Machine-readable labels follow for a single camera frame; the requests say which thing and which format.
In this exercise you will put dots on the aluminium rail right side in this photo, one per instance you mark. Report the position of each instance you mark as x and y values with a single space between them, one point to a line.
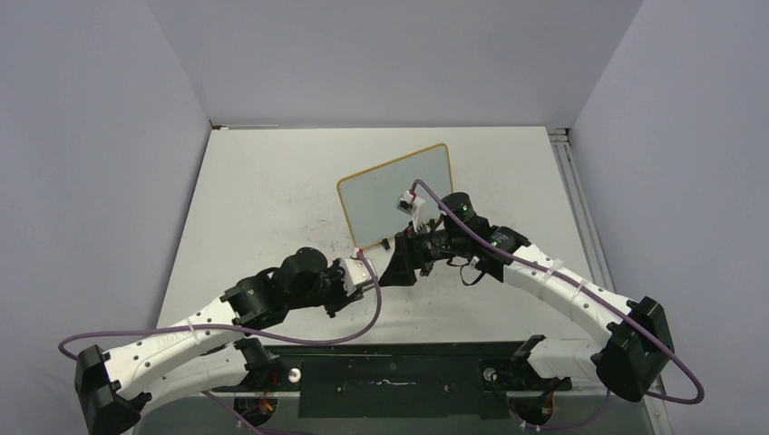
588 233

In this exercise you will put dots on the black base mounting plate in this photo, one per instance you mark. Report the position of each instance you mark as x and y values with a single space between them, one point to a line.
425 380

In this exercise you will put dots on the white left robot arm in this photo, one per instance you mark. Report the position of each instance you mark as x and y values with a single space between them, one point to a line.
216 346

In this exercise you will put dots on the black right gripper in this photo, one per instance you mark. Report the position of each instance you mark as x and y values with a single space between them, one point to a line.
408 253

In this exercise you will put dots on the yellow framed whiteboard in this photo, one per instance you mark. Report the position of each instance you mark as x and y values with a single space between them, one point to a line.
370 197

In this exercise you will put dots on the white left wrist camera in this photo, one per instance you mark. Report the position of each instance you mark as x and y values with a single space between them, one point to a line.
359 273

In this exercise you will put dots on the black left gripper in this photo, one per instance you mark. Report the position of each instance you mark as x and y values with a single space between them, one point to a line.
342 297

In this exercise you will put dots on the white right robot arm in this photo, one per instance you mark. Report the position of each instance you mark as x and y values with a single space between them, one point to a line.
628 341

